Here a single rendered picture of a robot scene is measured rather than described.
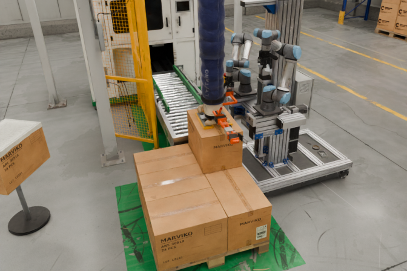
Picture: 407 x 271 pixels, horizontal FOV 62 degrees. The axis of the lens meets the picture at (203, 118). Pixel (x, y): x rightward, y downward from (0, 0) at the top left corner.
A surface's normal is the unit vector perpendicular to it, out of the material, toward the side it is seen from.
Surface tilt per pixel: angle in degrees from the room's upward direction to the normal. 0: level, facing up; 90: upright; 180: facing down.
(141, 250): 0
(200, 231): 90
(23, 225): 0
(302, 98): 90
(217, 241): 90
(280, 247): 0
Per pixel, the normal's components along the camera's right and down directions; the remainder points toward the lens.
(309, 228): -0.03, -0.88
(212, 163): 0.26, 0.44
